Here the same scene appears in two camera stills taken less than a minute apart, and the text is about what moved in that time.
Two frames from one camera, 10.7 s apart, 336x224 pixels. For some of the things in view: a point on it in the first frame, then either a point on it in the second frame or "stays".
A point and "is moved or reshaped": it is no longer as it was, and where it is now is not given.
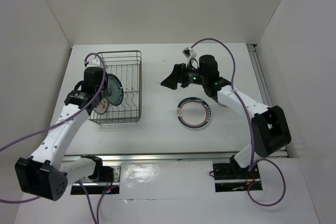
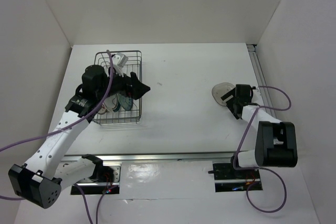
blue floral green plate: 115,89 is moved or reshaped
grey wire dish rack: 128,65 stays
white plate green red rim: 193,113 -> 112,103
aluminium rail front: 152,157 stays
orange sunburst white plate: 102,107 stays
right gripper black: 179,75 -> 230,102
